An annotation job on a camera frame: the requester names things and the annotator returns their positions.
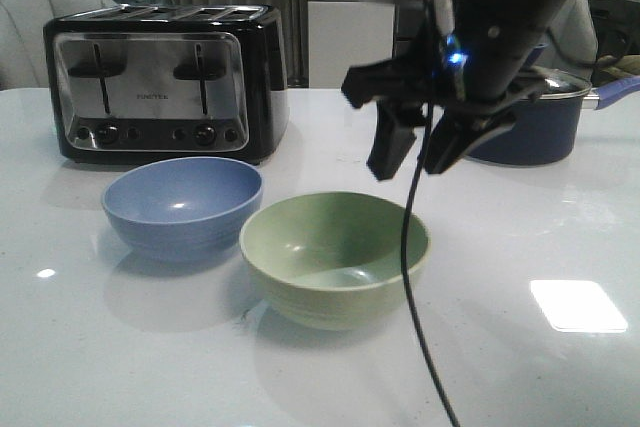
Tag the grey armchair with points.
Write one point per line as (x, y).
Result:
(573, 42)
(23, 60)

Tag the glass pot lid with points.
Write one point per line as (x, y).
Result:
(552, 83)

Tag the grey armchair right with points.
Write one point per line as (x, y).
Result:
(573, 42)

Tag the dark blue saucepan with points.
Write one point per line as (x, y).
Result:
(545, 129)

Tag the white refrigerator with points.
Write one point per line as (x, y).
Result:
(344, 33)

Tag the blue bowl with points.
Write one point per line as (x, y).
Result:
(185, 209)

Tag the green bowl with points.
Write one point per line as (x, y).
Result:
(333, 260)

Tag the grey armchair left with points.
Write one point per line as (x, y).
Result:
(23, 60)

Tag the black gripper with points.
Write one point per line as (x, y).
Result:
(433, 69)

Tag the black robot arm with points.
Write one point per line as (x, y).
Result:
(498, 32)

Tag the black and steel toaster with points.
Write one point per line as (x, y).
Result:
(132, 84)

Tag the dark kitchen counter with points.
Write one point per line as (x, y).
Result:
(617, 30)

